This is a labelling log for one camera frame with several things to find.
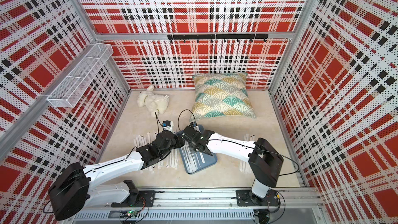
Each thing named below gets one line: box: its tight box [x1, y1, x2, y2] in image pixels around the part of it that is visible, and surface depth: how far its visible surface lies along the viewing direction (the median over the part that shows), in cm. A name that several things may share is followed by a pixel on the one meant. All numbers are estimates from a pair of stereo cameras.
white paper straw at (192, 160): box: [180, 141, 201, 173], surface depth 86 cm
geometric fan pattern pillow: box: [189, 72, 257, 121], surface depth 96 cm
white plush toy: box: [136, 84, 170, 117], surface depth 107 cm
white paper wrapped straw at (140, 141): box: [135, 134, 146, 148], surface depth 95 cm
